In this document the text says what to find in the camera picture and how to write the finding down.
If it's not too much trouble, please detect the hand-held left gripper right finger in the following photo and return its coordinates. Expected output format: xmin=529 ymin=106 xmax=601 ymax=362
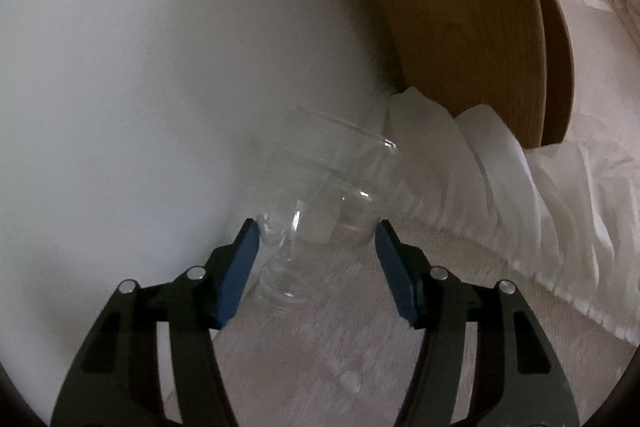
xmin=375 ymin=219 xmax=581 ymax=427

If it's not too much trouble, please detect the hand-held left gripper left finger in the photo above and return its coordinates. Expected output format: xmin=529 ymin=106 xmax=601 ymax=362
xmin=50 ymin=218 xmax=261 ymax=427

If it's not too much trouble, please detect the clear glass cup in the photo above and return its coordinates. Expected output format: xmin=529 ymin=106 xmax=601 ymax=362
xmin=254 ymin=106 xmax=408 ymax=308

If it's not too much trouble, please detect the white lace bed cover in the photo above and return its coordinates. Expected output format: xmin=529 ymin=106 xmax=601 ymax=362
xmin=165 ymin=88 xmax=640 ymax=427

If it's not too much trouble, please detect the brown wooden headboard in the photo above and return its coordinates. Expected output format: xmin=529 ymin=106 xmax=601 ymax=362
xmin=337 ymin=0 xmax=576 ymax=150

